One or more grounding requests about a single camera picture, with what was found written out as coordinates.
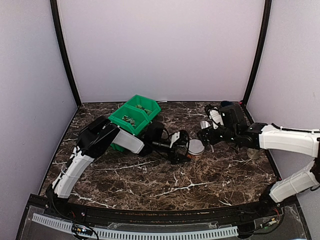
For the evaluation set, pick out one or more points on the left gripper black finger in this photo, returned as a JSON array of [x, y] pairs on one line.
[[178, 158], [183, 140]]

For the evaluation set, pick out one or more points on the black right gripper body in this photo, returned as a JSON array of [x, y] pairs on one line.
[[229, 135]]

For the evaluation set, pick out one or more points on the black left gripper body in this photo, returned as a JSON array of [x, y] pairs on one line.
[[156, 146]]

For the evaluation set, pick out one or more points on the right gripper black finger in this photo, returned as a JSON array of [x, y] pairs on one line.
[[206, 141], [202, 133]]

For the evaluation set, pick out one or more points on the silver metal scoop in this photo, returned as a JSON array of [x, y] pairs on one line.
[[205, 126]]

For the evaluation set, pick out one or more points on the white round lid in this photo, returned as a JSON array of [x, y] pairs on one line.
[[195, 147]]

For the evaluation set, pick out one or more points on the green three-compartment candy bin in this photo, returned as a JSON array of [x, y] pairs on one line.
[[135, 114]]

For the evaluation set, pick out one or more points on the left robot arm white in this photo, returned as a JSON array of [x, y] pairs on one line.
[[94, 140]]

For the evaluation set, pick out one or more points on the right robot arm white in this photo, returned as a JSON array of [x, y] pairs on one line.
[[296, 152]]

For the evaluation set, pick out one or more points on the lollipop candies pile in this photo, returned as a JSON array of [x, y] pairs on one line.
[[129, 120]]

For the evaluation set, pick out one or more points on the yellow-green gummy candies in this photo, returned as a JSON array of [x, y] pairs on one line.
[[147, 110]]

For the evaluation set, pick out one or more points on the beige ceramic mug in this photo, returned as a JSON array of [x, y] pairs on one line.
[[253, 154]]

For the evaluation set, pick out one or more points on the dark blue mug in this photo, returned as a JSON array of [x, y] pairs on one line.
[[225, 103]]

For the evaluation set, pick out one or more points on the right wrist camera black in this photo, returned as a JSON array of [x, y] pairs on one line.
[[226, 116]]

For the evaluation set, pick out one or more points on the black front rail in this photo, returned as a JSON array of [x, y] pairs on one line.
[[233, 215]]

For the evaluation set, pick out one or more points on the white slotted cable duct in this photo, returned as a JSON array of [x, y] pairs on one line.
[[122, 231]]

